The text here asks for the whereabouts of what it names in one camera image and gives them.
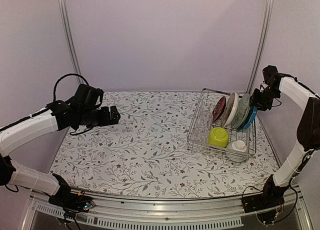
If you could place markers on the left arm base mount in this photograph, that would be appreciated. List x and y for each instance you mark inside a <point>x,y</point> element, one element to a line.
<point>78,202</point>

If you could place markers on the white cream plate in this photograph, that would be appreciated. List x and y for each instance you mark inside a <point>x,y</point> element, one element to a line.
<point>230,109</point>

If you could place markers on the blue polka dot plate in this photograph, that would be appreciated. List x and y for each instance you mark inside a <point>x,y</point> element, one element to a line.
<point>249,119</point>

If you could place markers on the floral tablecloth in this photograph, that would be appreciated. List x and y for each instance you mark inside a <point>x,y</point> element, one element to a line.
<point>147,153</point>

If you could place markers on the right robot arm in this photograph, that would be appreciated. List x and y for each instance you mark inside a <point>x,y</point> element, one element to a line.
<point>308,129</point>

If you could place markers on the lime green bowl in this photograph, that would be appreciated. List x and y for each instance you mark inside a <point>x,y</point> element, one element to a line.
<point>218,136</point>

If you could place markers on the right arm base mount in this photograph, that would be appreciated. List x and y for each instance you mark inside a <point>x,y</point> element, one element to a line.
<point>271,203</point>

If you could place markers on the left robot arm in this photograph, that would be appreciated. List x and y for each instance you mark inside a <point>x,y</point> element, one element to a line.
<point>83,109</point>

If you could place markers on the pale green flower plate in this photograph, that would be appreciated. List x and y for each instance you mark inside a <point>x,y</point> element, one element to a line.
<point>242,111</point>

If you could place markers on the front aluminium rail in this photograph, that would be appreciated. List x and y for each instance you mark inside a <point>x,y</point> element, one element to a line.
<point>121,212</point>

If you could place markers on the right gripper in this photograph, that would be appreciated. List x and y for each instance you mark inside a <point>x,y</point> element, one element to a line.
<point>256,101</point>

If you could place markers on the dark red patterned plate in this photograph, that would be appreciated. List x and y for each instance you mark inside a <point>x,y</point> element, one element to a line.
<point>219,109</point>

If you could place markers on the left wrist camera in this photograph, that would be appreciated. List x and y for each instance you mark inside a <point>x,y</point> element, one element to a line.
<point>88,97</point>

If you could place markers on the wire dish rack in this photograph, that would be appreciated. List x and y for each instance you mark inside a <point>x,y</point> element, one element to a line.
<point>201,124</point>

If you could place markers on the white small bowl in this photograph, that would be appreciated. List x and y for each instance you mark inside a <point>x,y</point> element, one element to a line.
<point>237,148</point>

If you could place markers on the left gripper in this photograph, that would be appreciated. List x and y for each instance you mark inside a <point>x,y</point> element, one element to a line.
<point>106,120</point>

